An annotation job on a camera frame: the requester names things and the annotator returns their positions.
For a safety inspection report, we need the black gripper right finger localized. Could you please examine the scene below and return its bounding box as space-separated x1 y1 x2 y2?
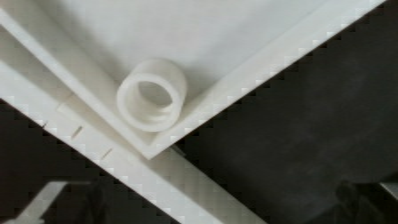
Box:
334 181 398 224

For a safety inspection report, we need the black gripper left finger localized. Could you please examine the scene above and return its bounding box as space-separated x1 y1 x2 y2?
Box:
9 181 89 224

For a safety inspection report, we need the white square tabletop panel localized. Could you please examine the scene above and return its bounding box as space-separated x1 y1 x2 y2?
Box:
0 0 386 157

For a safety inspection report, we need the white U-shaped fence wall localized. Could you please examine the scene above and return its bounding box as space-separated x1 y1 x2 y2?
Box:
0 59 267 224

